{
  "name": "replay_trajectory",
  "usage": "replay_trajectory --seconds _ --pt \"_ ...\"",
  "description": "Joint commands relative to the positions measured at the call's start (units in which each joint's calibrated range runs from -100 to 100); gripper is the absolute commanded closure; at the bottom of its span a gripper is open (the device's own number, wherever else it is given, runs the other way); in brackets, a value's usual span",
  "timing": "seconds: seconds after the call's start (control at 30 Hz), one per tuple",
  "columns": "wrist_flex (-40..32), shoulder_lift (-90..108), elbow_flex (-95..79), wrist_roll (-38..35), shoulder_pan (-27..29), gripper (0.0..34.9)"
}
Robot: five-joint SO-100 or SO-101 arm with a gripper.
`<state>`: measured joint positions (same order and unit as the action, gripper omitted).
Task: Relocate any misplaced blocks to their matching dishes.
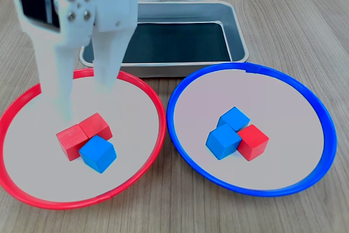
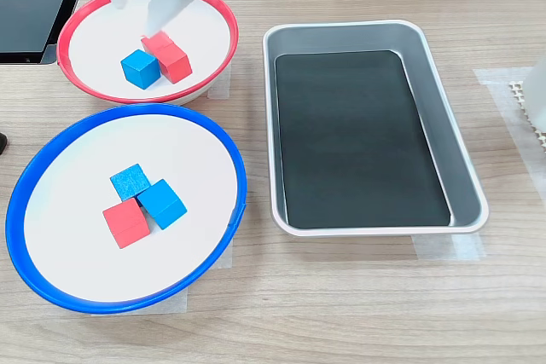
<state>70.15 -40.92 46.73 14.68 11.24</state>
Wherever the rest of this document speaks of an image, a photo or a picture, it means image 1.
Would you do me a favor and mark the blue cube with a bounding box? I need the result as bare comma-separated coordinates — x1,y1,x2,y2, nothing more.
78,134,117,174
205,123,242,160
217,106,251,133

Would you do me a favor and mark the red cube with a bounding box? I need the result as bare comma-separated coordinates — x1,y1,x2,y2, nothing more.
56,124,89,162
236,124,270,162
78,112,113,141

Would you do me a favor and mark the black mat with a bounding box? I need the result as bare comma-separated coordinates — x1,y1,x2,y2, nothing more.
121,22,232,64

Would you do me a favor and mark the red-rimmed white plate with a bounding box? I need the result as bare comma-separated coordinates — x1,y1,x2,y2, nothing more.
0,68,167,211

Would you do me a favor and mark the steel tray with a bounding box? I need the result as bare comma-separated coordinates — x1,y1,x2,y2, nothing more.
79,0,250,78

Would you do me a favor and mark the blue-rimmed white plate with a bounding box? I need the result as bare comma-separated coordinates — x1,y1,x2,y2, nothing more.
166,62,338,198

